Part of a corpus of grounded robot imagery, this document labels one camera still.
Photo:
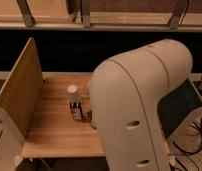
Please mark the dark red small object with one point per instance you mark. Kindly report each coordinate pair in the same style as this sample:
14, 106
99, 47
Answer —
89, 115

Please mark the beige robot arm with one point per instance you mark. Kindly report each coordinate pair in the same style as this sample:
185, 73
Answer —
124, 94

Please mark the left wooden side panel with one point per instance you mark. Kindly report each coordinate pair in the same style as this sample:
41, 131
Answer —
21, 90

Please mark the right dark side panel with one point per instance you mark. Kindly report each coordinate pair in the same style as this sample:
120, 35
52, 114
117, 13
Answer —
176, 106

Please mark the wooden shelf rail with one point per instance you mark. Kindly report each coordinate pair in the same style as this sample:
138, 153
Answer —
102, 15

